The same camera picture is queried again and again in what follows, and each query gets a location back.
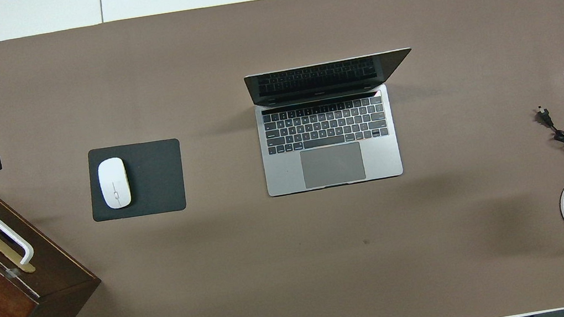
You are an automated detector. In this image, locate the brown table mat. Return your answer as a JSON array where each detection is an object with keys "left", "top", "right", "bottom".
[{"left": 0, "top": 0, "right": 564, "bottom": 317}]

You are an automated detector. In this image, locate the black mouse pad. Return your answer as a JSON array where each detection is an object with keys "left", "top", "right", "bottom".
[{"left": 83, "top": 137, "right": 190, "bottom": 224}]

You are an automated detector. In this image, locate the white computer mouse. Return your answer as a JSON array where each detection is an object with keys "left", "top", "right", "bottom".
[{"left": 96, "top": 156, "right": 133, "bottom": 211}]

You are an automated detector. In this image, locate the silver grey laptop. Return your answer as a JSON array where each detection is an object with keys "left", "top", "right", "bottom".
[{"left": 243, "top": 47, "right": 430, "bottom": 199}]

